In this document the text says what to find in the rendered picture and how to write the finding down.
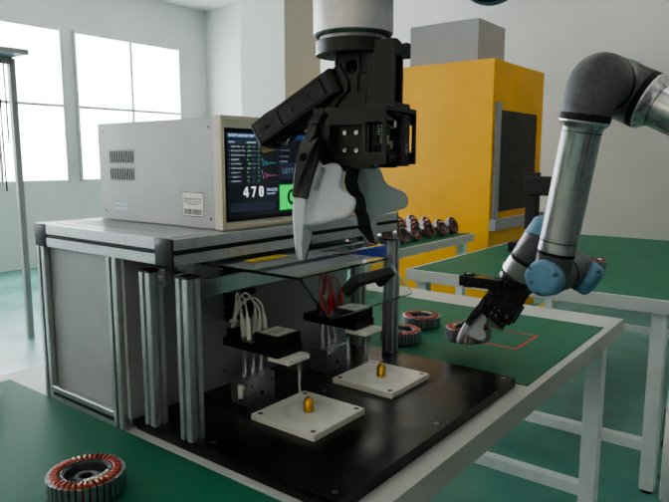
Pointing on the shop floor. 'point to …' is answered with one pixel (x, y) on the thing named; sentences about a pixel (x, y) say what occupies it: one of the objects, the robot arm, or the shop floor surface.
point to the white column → (275, 52)
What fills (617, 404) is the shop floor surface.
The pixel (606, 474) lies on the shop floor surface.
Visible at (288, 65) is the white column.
